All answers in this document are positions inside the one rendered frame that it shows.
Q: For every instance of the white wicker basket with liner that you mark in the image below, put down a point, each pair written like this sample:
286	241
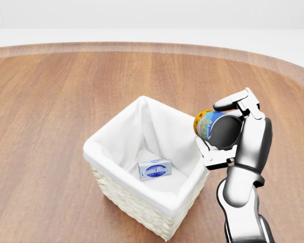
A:
144	162

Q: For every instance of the blue cream cheese box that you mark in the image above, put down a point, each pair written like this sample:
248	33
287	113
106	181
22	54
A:
155	169

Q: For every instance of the alphabet soup tin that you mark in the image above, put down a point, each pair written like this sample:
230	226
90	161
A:
219	130

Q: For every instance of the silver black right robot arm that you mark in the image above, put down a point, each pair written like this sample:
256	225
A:
239	200

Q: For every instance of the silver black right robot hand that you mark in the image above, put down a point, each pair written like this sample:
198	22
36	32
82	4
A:
256	141

